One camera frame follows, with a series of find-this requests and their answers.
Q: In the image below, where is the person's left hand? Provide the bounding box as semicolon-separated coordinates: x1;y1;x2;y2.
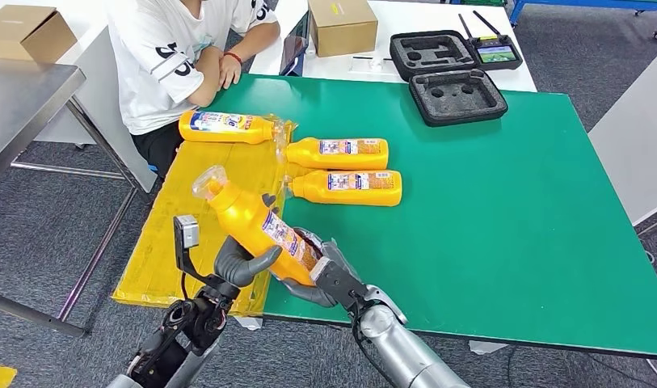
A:
218;52;243;91

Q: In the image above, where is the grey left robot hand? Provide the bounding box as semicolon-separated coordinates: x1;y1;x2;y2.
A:
213;235;283;289

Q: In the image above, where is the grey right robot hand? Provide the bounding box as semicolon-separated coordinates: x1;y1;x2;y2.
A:
276;227;369;310

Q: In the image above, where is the orange detergent bottle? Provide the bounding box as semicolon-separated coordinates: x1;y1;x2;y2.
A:
276;137;390;171
178;109;282;146
191;164;324;288
282;169;403;208

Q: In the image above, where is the black tablet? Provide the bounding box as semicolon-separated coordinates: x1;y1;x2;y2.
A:
278;11;312;77

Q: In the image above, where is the yellow plastic-wrapped cardboard sheet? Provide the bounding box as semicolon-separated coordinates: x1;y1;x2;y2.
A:
112;113;308;318

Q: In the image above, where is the person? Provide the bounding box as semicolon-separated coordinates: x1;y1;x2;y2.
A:
103;0;282;180

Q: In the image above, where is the cardboard box with yellow sticker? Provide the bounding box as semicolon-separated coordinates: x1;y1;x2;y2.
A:
308;0;380;58

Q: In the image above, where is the small clear plastic packet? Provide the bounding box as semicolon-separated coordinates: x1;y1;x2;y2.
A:
349;57;387;74

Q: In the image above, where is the black foam-lined case half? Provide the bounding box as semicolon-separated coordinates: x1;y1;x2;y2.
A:
389;29;480;82
408;68;509;128

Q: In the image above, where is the plain cardboard box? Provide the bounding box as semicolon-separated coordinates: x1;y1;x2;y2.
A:
0;4;78;64

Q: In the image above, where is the stainless steel table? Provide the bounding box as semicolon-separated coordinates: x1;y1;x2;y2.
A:
0;57;159;340

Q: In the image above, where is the remote controller with screen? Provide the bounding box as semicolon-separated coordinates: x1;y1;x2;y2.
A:
457;9;524;72

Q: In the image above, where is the blue metal shelf rack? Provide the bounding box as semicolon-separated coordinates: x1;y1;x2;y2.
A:
508;0;657;27

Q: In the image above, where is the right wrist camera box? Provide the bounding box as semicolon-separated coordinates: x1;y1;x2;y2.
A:
309;256;368;310

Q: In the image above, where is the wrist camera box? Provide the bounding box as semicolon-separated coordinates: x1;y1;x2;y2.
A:
172;215;200;250
309;256;368;310

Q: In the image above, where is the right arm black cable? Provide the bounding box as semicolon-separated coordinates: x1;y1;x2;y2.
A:
351;299;385;388

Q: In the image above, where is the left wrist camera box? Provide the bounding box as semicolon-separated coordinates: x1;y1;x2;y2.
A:
172;215;200;250

